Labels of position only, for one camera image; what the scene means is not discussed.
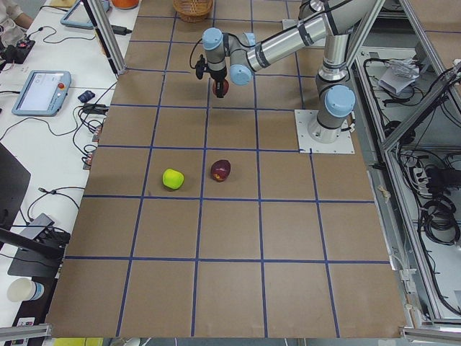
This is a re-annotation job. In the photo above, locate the orange bucket with lid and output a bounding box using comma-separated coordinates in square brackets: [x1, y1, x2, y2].
[111, 0, 139, 10]

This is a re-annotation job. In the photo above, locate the dark red apple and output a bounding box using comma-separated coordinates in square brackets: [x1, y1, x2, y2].
[210, 159, 231, 182]

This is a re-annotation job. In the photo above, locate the black monitor stand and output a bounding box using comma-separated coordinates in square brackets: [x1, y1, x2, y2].
[1, 146, 71, 278]

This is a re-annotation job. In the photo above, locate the aluminium frame post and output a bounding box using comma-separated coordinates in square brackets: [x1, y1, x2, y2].
[83, 0, 127, 76]

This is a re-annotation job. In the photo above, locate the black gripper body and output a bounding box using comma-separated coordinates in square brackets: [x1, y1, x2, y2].
[209, 67, 227, 82]

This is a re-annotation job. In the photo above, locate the black power adapter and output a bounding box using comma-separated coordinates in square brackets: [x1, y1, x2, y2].
[111, 25, 133, 35]

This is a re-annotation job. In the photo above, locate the red yellow apple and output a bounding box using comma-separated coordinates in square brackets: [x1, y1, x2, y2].
[212, 79, 229, 98]

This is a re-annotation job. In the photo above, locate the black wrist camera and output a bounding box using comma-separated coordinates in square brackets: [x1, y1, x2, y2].
[194, 54, 207, 80]

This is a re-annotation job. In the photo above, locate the green apple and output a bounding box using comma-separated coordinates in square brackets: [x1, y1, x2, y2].
[162, 168, 185, 190]

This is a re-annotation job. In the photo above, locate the woven wicker basket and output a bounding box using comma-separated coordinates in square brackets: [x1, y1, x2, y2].
[173, 0, 214, 23]

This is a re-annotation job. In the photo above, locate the white paper cup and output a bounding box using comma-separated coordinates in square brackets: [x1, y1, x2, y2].
[6, 278, 45, 303]

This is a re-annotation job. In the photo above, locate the blue teach pendant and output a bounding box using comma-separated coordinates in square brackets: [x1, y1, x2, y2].
[60, 1, 94, 30]
[12, 70, 72, 117]

